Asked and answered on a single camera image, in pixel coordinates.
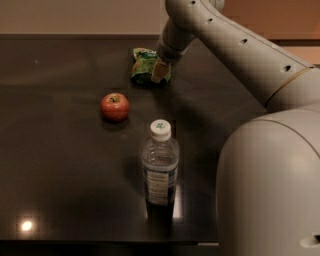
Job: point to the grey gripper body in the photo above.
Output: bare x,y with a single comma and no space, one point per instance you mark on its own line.
169,52

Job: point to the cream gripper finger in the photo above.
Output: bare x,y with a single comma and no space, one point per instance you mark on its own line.
160,70

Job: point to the green rice chip bag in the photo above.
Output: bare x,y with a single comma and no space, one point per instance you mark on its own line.
143,62

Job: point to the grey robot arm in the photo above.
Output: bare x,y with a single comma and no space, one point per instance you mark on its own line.
268,174

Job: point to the clear plastic water bottle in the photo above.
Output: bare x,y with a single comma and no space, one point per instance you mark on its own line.
160,159

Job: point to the red apple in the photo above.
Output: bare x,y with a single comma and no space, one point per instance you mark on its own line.
115,107

